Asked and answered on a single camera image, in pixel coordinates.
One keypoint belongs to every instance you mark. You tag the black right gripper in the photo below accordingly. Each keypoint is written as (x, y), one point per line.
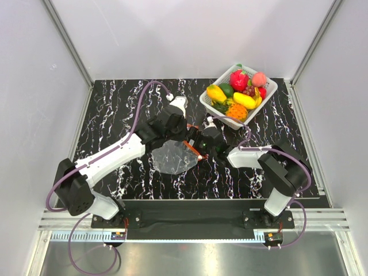
(195, 134)

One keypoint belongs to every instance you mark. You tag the red dragon fruit toy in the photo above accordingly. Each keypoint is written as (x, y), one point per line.
(239, 80)

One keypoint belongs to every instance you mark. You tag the aluminium frame rail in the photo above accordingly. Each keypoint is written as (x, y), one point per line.
(326, 219)

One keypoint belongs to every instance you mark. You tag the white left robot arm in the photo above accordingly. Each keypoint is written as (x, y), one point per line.
(76, 180)

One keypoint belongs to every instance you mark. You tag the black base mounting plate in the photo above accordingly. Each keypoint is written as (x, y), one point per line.
(196, 220)

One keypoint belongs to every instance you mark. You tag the orange pineapple toy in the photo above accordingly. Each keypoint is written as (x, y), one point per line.
(237, 111)

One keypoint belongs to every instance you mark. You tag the green avocado toy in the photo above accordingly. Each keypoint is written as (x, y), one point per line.
(227, 89)

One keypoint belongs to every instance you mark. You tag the pink peach toy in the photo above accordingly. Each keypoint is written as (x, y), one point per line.
(259, 79)

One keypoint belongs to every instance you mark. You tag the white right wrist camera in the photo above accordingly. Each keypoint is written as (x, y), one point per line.
(211, 123)

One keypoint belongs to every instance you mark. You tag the white slotted cable duct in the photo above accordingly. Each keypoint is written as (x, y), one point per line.
(88, 236)

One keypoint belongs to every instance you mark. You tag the clear zip top bag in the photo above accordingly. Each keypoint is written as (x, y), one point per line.
(175, 157)

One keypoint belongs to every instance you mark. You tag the red strawberry toy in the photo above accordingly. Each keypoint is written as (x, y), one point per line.
(262, 92)

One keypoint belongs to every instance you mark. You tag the yellow orange papaya toy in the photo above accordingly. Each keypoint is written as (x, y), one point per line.
(216, 94)

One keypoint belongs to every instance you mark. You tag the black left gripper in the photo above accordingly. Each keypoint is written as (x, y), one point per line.
(183, 123)

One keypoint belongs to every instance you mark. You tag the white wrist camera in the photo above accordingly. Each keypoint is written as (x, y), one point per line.
(178, 101)
(211, 123)

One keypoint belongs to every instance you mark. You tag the yellow banana toy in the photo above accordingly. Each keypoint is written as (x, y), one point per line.
(257, 97)

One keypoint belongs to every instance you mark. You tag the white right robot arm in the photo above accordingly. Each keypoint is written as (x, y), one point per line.
(287, 171)

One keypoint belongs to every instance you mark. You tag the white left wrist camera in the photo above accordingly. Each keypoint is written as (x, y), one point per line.
(178, 101)

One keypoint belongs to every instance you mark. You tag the purple grape bunch toy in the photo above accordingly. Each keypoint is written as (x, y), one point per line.
(249, 90)

